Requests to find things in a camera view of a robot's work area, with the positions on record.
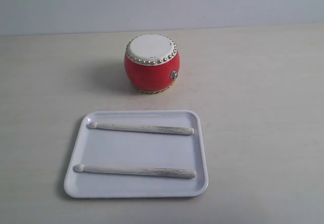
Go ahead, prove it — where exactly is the white wooden drumstick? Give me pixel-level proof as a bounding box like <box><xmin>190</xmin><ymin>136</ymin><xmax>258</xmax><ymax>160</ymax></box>
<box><xmin>73</xmin><ymin>164</ymin><xmax>196</xmax><ymax>179</ymax></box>
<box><xmin>89</xmin><ymin>122</ymin><xmax>194</xmax><ymax>135</ymax></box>

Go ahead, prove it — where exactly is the small red drum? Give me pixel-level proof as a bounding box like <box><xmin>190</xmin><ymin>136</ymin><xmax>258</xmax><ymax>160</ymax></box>
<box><xmin>124</xmin><ymin>34</ymin><xmax>180</xmax><ymax>94</ymax></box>

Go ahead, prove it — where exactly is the white plastic tray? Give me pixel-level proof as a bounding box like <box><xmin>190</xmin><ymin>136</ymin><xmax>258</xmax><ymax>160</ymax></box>
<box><xmin>64</xmin><ymin>110</ymin><xmax>209</xmax><ymax>198</ymax></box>

